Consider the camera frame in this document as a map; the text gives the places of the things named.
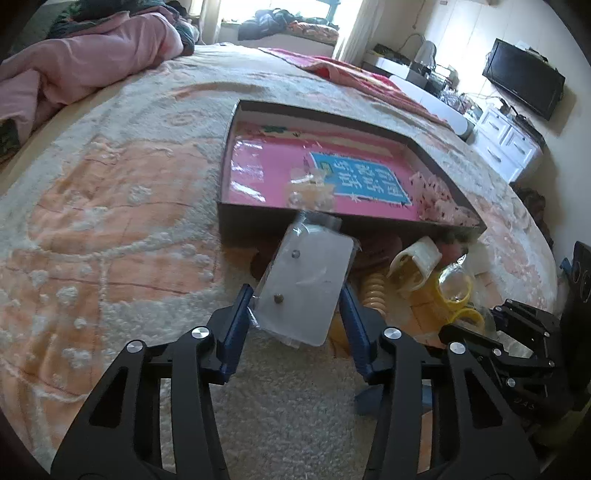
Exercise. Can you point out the clear bag with earring card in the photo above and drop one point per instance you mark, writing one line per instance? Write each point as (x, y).
(300, 286)

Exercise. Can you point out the dark cardboard box pink lining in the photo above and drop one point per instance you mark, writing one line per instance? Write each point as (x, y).
(277, 161)

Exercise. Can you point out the white drawer cabinet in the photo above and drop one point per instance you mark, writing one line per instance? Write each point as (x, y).
(505, 141)

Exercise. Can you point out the white desk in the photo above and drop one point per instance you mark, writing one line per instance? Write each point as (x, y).
(392, 62)

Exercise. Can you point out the white bed footboard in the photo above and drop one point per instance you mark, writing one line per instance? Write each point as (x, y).
(438, 108)

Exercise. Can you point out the dark patterned blanket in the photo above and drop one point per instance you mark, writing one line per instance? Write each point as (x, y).
(92, 18)

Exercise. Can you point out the green patterned cloth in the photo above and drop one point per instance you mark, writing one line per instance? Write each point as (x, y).
(8, 141)

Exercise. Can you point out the dark cloth heap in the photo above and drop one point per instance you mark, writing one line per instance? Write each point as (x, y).
(531, 205)

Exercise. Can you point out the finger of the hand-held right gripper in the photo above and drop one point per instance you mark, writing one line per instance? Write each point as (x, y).
(508, 364)
(521, 314)

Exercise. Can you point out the red patterned blanket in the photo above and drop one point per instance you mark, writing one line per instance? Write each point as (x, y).
(351, 74)

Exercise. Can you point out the pink floral pouch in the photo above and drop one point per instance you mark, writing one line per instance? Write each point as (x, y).
(438, 198)

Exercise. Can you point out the light curtain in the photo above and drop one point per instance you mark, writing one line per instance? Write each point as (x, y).
(355, 27)

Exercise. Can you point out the yellow clear plastic cups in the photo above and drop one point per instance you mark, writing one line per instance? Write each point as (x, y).
(455, 286)

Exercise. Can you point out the pink quilt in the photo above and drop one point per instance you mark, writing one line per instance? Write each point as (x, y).
(92, 60)

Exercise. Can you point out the pile of clothes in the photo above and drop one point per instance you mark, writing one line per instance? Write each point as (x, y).
(277, 23)

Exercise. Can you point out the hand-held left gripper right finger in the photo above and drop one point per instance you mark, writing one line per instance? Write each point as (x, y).
(356, 323)

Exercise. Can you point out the black flat television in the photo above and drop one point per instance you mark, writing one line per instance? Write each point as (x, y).
(524, 78)

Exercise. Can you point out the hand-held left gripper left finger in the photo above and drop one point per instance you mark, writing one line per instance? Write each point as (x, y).
(233, 323)

